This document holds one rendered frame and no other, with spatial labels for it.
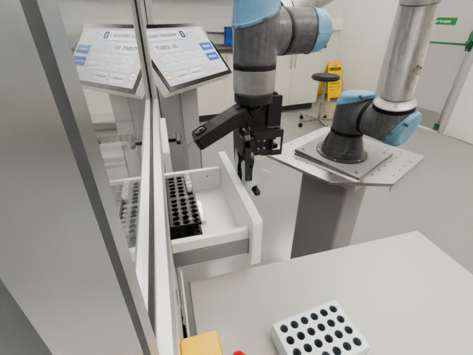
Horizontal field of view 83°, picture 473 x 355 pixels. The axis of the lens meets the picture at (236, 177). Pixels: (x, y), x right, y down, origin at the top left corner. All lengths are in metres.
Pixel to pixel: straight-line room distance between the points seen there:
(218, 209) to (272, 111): 0.26
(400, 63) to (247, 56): 0.50
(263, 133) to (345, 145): 0.57
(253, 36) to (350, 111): 0.59
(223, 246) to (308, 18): 0.42
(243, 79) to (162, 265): 0.31
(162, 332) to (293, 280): 0.37
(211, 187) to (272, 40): 0.39
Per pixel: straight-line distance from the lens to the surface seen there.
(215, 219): 0.61
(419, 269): 0.72
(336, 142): 1.03
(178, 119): 1.45
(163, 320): 0.28
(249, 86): 0.47
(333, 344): 0.50
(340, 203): 1.08
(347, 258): 0.67
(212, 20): 4.21
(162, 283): 0.30
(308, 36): 0.53
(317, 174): 0.96
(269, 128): 0.52
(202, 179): 0.69
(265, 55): 0.47
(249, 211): 0.48
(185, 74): 1.31
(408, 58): 0.86
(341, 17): 5.33
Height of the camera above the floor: 1.22
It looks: 31 degrees down
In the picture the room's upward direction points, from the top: straight up
